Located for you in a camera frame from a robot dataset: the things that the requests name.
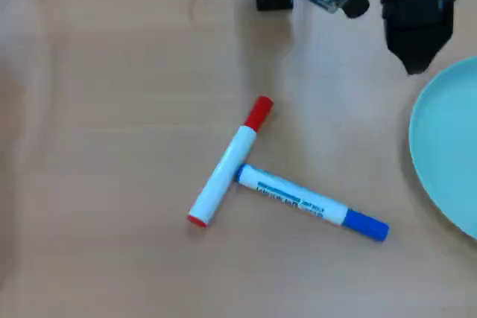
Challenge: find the red cap white marker pen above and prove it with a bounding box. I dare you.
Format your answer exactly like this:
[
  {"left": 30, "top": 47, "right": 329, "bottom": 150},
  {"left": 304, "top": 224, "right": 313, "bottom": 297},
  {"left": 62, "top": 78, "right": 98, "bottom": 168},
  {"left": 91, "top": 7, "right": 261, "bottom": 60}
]
[{"left": 186, "top": 95, "right": 275, "bottom": 229}]

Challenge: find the blue cap white marker pen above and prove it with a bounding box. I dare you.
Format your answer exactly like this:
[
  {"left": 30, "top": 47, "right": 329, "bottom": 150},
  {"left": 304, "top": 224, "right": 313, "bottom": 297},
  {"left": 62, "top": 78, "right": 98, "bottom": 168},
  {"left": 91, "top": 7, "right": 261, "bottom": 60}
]
[{"left": 234, "top": 163, "right": 391, "bottom": 244}]

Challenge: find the black cylindrical knob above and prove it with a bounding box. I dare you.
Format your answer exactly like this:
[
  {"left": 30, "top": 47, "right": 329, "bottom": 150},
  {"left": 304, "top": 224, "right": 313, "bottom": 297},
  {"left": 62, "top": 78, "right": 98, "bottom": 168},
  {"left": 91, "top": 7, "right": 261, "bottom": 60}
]
[{"left": 341, "top": 0, "right": 371, "bottom": 19}]

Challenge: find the teal round plate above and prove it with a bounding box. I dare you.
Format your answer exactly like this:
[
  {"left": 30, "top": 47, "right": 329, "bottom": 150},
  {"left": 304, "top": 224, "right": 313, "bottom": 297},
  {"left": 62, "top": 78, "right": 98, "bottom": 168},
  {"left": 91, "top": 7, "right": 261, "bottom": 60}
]
[{"left": 408, "top": 55, "right": 477, "bottom": 241}]

